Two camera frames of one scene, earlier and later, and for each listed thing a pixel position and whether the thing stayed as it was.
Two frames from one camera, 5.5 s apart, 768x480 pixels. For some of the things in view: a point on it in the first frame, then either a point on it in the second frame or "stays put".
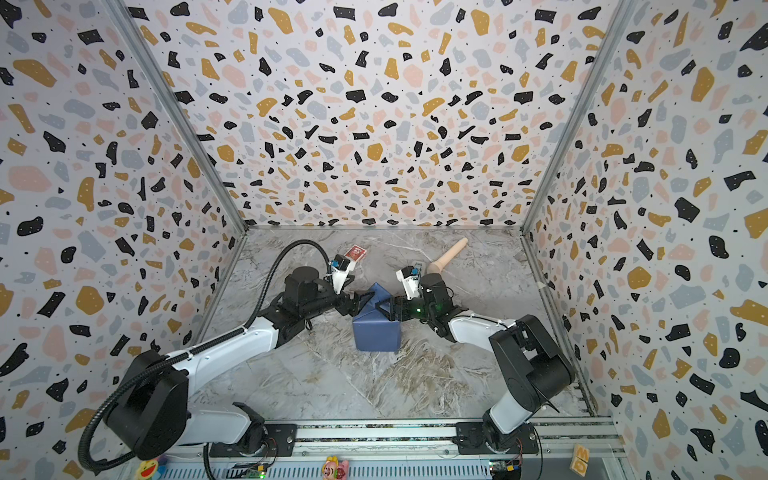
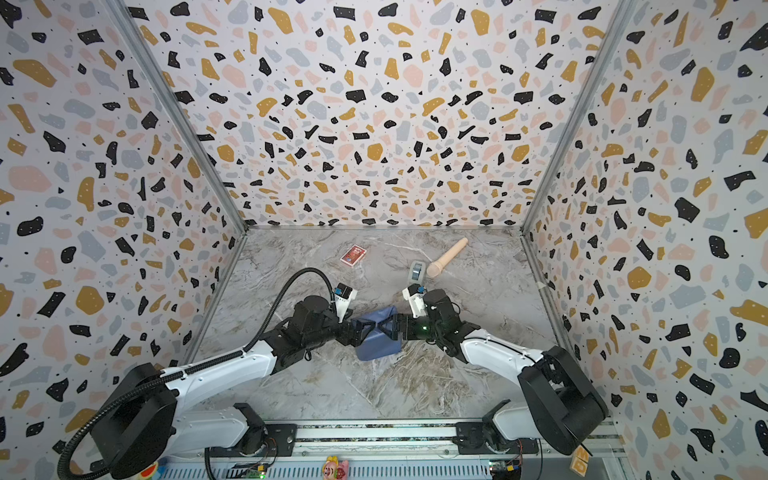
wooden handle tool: (436, 267) stays put
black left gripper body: (325, 303) to (332, 330)
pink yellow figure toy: (333, 469) stays put
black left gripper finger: (359, 302) to (364, 327)
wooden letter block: (580, 459) stays put
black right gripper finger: (387, 305) to (393, 323)
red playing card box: (355, 253) stays put
